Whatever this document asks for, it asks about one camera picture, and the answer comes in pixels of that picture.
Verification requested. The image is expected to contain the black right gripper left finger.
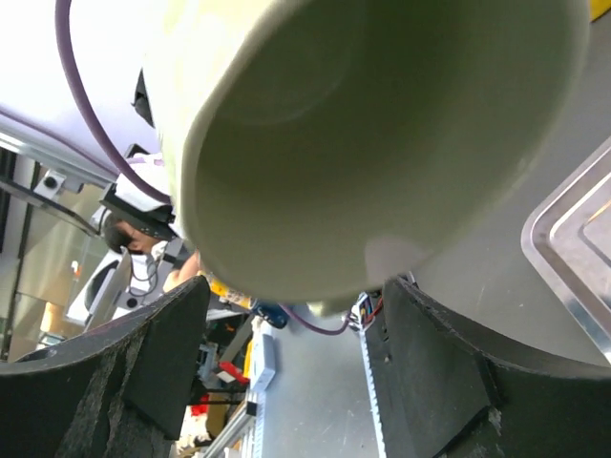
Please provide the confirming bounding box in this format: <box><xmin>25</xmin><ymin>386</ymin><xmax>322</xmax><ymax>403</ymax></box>
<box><xmin>1</xmin><ymin>276</ymin><xmax>210</xmax><ymax>457</ymax></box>

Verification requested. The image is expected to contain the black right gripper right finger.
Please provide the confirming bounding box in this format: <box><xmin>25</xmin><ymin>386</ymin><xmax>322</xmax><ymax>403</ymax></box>
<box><xmin>367</xmin><ymin>278</ymin><xmax>610</xmax><ymax>457</ymax></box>

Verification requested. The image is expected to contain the light green mug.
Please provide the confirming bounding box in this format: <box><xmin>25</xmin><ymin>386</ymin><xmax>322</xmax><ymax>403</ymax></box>
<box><xmin>143</xmin><ymin>1</ymin><xmax>589</xmax><ymax>316</ymax></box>

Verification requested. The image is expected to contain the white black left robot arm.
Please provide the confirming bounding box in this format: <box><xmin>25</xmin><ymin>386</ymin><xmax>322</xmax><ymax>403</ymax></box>
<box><xmin>100</xmin><ymin>144</ymin><xmax>184</xmax><ymax>241</ymax></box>

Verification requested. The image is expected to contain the steel mug tray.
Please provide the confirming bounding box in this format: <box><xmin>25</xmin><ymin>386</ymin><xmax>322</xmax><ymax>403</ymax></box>
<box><xmin>520</xmin><ymin>140</ymin><xmax>610</xmax><ymax>360</ymax></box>

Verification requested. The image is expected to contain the person in background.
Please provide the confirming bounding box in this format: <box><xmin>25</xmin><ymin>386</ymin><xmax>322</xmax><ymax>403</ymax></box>
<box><xmin>101</xmin><ymin>212</ymin><xmax>200</xmax><ymax>292</ymax></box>

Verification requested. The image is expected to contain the grey slotted cable duct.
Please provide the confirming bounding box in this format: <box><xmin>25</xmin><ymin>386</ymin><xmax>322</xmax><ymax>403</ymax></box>
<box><xmin>358</xmin><ymin>330</ymin><xmax>387</xmax><ymax>458</ymax></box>

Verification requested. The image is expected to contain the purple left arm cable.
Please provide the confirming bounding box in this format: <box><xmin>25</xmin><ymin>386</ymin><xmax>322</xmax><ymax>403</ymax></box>
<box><xmin>54</xmin><ymin>0</ymin><xmax>173</xmax><ymax>204</ymax></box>

